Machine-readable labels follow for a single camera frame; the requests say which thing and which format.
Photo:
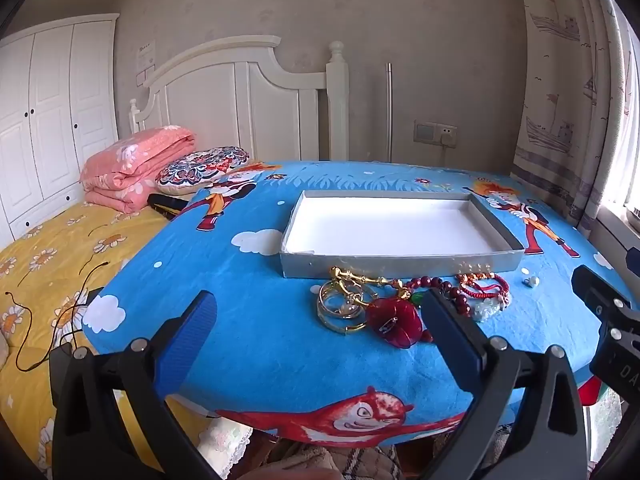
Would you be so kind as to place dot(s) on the green jade pendant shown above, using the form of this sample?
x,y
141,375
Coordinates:
x,y
416,298

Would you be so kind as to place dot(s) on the grey cardboard tray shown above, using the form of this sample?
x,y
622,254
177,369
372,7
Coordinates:
x,y
390,225

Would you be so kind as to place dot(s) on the black object with yellow trim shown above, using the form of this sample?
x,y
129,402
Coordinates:
x,y
167,206

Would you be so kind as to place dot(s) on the gold cuff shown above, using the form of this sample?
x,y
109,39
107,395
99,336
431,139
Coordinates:
x,y
345,309

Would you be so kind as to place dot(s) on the pale translucent stone charm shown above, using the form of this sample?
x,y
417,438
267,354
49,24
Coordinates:
x,y
487,310

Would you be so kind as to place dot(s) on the white lace cloth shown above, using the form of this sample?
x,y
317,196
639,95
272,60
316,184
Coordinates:
x,y
222,442

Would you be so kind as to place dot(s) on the white wardrobe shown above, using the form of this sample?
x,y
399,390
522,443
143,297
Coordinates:
x,y
50,120

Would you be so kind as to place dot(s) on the wall power outlet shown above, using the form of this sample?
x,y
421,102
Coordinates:
x,y
446,136

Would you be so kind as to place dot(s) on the wall switch plate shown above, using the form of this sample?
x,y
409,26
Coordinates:
x,y
425,131

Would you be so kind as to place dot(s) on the plaid cloth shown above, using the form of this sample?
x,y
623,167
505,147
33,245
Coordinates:
x,y
360,462

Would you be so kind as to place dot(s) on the metal pole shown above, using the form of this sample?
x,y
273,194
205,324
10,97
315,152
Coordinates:
x,y
389,110

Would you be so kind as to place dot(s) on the window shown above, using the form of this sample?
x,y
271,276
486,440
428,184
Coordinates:
x,y
627,125

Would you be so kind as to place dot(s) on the patterned round pillow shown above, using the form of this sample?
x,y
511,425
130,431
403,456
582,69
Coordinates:
x,y
200,167

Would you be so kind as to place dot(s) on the white bed headboard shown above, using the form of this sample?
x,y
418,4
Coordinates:
x,y
210,95

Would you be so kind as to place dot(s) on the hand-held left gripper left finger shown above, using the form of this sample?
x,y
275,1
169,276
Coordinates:
x,y
192,332

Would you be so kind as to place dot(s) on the paper notice on wall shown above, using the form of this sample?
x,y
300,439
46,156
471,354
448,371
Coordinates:
x,y
146,62

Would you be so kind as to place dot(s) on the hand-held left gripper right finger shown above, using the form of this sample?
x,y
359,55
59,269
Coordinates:
x,y
447,332

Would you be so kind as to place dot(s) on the red flower hair clip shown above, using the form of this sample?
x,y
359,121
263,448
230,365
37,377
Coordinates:
x,y
395,320

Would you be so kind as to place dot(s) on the ship print curtain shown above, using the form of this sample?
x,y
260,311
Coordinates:
x,y
560,85

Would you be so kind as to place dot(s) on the yellow daisy bedsheet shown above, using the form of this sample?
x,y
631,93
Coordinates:
x,y
45,260

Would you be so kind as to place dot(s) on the blue cartoon printed cloth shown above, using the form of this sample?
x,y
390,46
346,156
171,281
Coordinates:
x,y
260,340

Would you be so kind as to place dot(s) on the pink folded quilt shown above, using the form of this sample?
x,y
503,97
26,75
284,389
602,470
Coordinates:
x,y
130,165

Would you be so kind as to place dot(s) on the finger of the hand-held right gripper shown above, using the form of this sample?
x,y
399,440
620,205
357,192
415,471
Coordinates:
x,y
587,285

